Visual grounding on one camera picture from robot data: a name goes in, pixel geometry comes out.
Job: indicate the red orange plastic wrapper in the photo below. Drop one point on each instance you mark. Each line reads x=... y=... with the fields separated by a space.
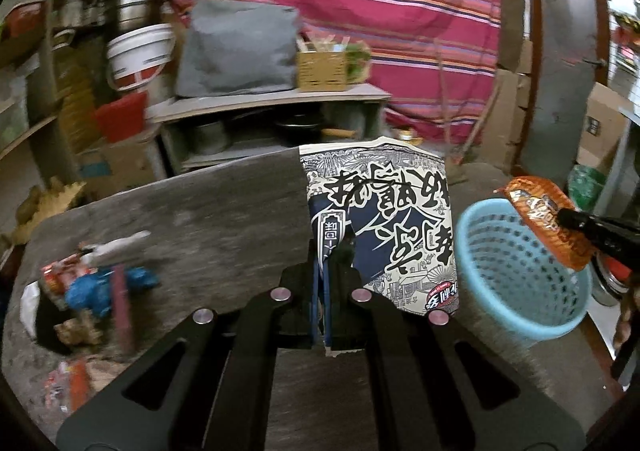
x=67 y=387

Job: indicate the egg carton tray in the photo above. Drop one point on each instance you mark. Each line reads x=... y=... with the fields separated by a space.
x=42 y=204

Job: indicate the grey cushion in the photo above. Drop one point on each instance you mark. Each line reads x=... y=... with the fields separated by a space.
x=236 y=48

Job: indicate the white plastic bucket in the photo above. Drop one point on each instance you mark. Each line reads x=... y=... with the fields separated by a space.
x=136 y=57

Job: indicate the wooden chopstick holder box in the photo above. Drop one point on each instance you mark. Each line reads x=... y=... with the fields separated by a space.
x=321 y=65

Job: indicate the black cup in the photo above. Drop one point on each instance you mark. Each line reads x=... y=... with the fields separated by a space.
x=48 y=316

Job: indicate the brown crumpled paper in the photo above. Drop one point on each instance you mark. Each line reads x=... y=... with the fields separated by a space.
x=79 y=331

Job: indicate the navy white noodle wrapper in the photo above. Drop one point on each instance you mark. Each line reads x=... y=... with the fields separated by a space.
x=387 y=203

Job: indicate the green plastic bag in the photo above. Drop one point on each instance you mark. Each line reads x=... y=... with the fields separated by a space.
x=584 y=186

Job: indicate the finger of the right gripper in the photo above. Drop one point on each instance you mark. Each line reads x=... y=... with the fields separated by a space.
x=612 y=237

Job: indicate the red plastic basket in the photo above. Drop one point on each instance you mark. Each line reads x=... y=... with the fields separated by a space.
x=123 y=118

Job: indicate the steel pot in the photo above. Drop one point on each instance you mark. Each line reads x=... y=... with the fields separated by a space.
x=128 y=15

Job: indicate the person's right hand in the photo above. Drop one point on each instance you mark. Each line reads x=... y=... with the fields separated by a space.
x=628 y=307

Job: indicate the blue crumpled wrapper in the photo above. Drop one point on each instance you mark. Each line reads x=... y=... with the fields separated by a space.
x=93 y=291

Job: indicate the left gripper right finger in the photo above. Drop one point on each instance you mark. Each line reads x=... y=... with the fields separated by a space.
x=436 y=386

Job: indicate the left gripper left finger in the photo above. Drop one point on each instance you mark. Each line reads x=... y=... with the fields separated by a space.
x=207 y=384

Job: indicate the dark red scouring pad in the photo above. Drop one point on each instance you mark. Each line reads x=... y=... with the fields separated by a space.
x=121 y=311

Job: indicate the light blue plastic basket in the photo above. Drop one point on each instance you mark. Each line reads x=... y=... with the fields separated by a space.
x=513 y=277

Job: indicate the grey low cabinet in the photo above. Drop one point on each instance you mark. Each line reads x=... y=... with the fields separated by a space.
x=207 y=131

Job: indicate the cardboard box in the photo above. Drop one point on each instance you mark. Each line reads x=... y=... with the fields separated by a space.
x=604 y=124

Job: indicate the wooden shelf unit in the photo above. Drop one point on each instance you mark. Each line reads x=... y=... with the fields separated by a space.
x=34 y=147

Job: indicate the orange snack wrapper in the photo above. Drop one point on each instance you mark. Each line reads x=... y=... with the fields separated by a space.
x=538 y=201

